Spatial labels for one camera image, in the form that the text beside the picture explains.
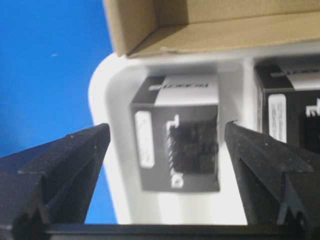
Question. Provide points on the brown cardboard box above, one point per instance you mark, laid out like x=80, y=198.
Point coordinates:
x=153, y=27

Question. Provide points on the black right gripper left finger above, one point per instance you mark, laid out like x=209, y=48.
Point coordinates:
x=52, y=183

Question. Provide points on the blue table cloth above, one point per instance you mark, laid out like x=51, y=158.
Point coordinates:
x=49, y=50

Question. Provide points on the white plastic tray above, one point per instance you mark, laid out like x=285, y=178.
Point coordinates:
x=112, y=87

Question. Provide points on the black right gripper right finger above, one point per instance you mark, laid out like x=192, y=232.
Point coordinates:
x=279, y=183

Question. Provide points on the black box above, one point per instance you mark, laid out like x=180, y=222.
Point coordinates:
x=176, y=120

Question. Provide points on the black box front left tray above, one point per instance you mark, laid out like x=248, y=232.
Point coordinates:
x=289, y=102

